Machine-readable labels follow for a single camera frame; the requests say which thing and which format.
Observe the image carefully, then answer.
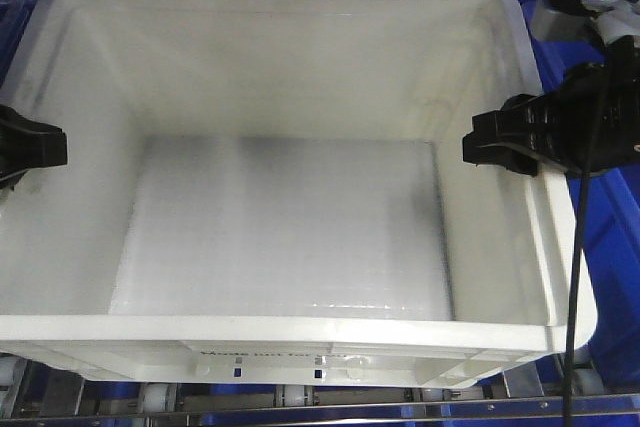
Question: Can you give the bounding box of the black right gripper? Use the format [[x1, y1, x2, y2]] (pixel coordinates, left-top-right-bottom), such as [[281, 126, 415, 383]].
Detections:
[[462, 35, 639, 177]]

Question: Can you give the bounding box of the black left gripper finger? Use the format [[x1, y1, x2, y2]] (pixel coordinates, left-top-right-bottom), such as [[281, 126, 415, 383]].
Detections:
[[1, 105, 68, 189]]

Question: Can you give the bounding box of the white translucent plastic bin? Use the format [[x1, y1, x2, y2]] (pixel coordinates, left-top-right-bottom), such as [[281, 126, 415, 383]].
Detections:
[[1, 0, 574, 388]]

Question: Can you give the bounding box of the large blue plastic bin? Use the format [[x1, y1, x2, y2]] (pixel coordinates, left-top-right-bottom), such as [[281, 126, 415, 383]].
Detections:
[[519, 0, 639, 392]]

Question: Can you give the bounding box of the black cable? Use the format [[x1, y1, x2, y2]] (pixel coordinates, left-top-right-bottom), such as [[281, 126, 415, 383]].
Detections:
[[562, 61, 614, 427]]

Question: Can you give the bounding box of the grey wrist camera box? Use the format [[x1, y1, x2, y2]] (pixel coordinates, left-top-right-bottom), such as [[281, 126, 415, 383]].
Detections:
[[530, 0, 639, 48]]

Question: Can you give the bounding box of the steel shelf front rail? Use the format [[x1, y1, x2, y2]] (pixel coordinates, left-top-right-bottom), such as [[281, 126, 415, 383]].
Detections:
[[0, 394, 640, 421]]

